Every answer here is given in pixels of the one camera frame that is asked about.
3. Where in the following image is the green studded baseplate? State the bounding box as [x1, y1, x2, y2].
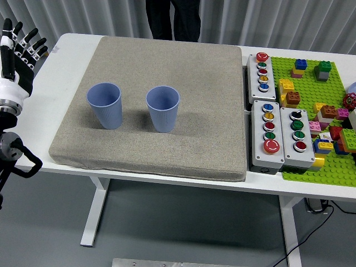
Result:
[270, 56, 356, 187]

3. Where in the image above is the red toy brick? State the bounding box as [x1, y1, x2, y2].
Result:
[329, 126, 344, 141]

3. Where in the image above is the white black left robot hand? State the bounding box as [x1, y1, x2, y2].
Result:
[0, 18, 48, 101]

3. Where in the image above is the grey-brown cushion mat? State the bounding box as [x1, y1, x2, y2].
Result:
[48, 36, 248, 182]

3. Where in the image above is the blue ribbed plastic cup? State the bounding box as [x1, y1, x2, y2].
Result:
[146, 86, 180, 134]
[86, 82, 123, 131]

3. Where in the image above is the grey power strip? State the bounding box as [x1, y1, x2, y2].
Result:
[304, 197, 330, 214]

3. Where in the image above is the grey toy brick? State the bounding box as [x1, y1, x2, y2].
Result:
[314, 66, 329, 82]

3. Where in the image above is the brown toy brick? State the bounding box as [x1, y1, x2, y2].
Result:
[285, 91, 301, 106]
[320, 105, 338, 119]

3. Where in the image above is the white box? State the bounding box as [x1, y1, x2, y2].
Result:
[347, 108, 356, 131]

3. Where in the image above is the grey five-button box black base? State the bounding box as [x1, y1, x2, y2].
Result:
[251, 100, 286, 175]

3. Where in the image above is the white table leg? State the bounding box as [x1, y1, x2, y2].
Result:
[80, 177, 111, 248]
[279, 196, 306, 267]

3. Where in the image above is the grey control box black knob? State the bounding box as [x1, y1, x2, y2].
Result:
[279, 107, 317, 173]

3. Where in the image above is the grey five-button control box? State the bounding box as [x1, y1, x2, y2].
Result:
[246, 52, 277, 103]

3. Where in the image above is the black floor cable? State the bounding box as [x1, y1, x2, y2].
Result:
[330, 199, 356, 215]
[274, 204, 334, 267]

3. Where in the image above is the red valve handwheel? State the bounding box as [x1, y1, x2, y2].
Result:
[342, 93, 356, 110]

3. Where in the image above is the white toy brick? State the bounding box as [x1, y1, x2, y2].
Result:
[317, 112, 336, 125]

